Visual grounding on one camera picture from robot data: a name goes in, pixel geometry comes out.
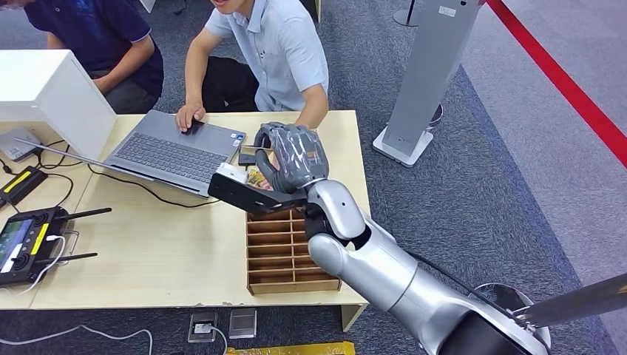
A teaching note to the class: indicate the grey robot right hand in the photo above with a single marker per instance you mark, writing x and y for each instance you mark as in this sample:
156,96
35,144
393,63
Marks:
299,154

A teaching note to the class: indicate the dark-shirted person's forearm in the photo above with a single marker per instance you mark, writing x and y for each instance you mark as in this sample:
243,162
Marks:
127,61

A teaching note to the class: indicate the person's right forearm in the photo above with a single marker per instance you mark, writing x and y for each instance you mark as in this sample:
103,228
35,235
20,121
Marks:
196,73

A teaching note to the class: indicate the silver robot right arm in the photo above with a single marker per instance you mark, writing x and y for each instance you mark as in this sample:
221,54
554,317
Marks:
392,274

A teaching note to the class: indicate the person's left forearm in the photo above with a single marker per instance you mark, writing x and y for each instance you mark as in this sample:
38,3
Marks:
313,105

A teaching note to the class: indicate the person in light shirt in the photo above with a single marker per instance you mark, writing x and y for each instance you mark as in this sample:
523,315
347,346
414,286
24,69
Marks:
279,54

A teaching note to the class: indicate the wooden slotted card holder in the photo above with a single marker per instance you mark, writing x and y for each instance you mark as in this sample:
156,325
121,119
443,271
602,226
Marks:
274,255

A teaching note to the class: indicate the person's right hand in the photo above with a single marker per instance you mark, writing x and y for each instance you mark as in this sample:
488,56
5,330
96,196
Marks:
188,115

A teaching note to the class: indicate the person in dark shirt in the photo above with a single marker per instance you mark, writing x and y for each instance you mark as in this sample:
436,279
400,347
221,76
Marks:
93,29

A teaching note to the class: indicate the gold snack packet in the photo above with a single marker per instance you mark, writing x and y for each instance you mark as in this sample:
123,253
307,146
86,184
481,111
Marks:
254,177

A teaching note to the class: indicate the grey open laptop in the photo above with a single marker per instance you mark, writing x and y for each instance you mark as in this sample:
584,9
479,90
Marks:
171,153

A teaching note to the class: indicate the dark round base behind pillar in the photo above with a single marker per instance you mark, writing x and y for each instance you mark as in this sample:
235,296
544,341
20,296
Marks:
436,115

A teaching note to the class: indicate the grey pillar with white base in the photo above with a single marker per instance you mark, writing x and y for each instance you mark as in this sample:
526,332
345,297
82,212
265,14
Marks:
431,68

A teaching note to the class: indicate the round black stand base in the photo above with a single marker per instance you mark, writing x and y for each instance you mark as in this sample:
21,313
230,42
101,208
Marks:
404,17

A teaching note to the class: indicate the grey floor socket lid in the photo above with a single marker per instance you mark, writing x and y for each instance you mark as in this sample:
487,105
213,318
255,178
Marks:
242,323

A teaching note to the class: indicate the yellow strip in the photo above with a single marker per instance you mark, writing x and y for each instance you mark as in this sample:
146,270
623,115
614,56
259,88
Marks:
294,349

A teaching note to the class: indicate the floor socket with plug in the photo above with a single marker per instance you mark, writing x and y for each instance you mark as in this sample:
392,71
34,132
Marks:
202,327

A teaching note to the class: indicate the white box cabinet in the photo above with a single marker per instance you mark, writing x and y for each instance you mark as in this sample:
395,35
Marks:
49,93

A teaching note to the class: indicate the black device with yellow label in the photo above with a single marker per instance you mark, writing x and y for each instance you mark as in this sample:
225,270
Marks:
19,184

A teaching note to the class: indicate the flat white router box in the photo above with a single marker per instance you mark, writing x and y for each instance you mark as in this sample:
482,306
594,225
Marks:
17,144

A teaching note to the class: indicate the black remote controller with screen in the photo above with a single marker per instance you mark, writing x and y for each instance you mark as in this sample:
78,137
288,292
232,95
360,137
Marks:
24,245

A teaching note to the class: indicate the chrome stanchion with round base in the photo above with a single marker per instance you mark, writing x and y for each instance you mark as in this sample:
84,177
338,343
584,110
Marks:
578,299

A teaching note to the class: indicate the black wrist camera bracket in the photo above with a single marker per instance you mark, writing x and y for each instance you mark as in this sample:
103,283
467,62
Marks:
245,196

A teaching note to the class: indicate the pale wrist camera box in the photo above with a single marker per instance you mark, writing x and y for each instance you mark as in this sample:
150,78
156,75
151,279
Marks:
232,172

